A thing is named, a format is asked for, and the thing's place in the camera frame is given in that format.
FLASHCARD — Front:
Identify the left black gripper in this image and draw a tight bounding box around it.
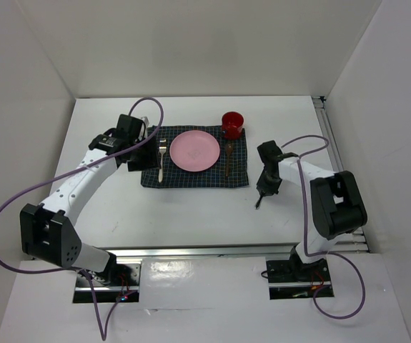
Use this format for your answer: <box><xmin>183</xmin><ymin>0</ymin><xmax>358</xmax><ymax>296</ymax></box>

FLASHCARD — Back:
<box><xmin>127</xmin><ymin>135</ymin><xmax>162</xmax><ymax>172</ymax></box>

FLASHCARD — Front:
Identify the silver table knife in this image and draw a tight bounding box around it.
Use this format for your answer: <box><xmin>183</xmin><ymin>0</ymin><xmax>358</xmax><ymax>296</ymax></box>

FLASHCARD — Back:
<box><xmin>254</xmin><ymin>194</ymin><xmax>265</xmax><ymax>209</ymax></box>

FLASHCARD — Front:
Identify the silver fork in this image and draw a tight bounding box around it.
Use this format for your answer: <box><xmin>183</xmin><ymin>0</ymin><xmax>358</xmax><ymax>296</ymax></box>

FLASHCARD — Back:
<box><xmin>158</xmin><ymin>139</ymin><xmax>167</xmax><ymax>183</ymax></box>

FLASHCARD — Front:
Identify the dark checkered cloth napkin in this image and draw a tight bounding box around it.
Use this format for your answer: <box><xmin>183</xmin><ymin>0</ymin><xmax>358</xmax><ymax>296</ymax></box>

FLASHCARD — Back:
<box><xmin>141</xmin><ymin>125</ymin><xmax>249</xmax><ymax>189</ymax></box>

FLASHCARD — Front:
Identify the pink plate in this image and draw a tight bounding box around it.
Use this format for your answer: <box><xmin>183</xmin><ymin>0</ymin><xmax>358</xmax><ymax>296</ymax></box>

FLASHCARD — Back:
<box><xmin>169</xmin><ymin>130</ymin><xmax>220</xmax><ymax>172</ymax></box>

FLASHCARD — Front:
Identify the brown wooden spoon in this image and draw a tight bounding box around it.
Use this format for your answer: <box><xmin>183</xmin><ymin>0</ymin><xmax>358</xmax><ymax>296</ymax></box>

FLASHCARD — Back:
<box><xmin>224</xmin><ymin>141</ymin><xmax>234</xmax><ymax>178</ymax></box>

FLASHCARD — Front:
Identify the red mug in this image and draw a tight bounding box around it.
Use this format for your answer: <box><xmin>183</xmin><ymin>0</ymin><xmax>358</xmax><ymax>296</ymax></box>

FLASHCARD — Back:
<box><xmin>222</xmin><ymin>111</ymin><xmax>244</xmax><ymax>140</ymax></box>

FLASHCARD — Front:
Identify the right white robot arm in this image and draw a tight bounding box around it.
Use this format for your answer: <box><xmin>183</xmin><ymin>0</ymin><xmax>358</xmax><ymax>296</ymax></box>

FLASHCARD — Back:
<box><xmin>255</xmin><ymin>153</ymin><xmax>367</xmax><ymax>282</ymax></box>

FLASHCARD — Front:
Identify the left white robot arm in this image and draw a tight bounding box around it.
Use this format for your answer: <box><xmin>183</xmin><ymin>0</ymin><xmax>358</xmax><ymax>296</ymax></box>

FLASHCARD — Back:
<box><xmin>20</xmin><ymin>129</ymin><xmax>157</xmax><ymax>285</ymax></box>

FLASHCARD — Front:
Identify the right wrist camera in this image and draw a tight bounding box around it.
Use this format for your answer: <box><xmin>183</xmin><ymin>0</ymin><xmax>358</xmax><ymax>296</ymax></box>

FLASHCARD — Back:
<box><xmin>257</xmin><ymin>140</ymin><xmax>283</xmax><ymax>169</ymax></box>

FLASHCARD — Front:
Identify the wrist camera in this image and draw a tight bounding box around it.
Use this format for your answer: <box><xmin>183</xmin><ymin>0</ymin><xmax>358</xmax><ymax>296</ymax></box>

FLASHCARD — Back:
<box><xmin>257</xmin><ymin>140</ymin><xmax>283</xmax><ymax>169</ymax></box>
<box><xmin>115</xmin><ymin>114</ymin><xmax>149</xmax><ymax>141</ymax></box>

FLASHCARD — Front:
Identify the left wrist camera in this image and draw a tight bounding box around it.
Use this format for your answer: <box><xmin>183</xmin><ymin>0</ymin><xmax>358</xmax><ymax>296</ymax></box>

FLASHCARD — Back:
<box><xmin>115</xmin><ymin>114</ymin><xmax>149</xmax><ymax>141</ymax></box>

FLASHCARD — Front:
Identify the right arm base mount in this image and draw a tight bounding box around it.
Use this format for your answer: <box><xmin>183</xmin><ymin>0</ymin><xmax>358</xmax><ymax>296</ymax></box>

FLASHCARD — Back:
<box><xmin>260</xmin><ymin>259</ymin><xmax>335</xmax><ymax>300</ymax></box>

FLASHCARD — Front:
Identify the front aluminium rail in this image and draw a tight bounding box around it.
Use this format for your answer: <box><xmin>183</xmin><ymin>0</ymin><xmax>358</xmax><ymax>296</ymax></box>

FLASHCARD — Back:
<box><xmin>32</xmin><ymin>241</ymin><xmax>370</xmax><ymax>260</ymax></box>

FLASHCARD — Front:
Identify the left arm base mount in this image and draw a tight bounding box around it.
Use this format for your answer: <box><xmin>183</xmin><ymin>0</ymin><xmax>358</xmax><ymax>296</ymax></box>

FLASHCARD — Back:
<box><xmin>72</xmin><ymin>260</ymin><xmax>142</xmax><ymax>304</ymax></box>

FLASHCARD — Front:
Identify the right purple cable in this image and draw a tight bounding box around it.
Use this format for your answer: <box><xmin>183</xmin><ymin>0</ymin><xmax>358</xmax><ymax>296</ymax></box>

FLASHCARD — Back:
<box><xmin>280</xmin><ymin>134</ymin><xmax>367</xmax><ymax>319</ymax></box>

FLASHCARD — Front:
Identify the purple cable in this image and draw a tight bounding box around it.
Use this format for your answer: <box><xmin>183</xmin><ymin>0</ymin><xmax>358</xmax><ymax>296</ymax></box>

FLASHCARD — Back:
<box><xmin>280</xmin><ymin>134</ymin><xmax>367</xmax><ymax>319</ymax></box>
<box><xmin>0</xmin><ymin>96</ymin><xmax>165</xmax><ymax>341</ymax></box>

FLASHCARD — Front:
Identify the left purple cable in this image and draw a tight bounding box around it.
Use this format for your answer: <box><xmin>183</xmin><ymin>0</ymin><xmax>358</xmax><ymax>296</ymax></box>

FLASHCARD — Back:
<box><xmin>0</xmin><ymin>96</ymin><xmax>165</xmax><ymax>341</ymax></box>

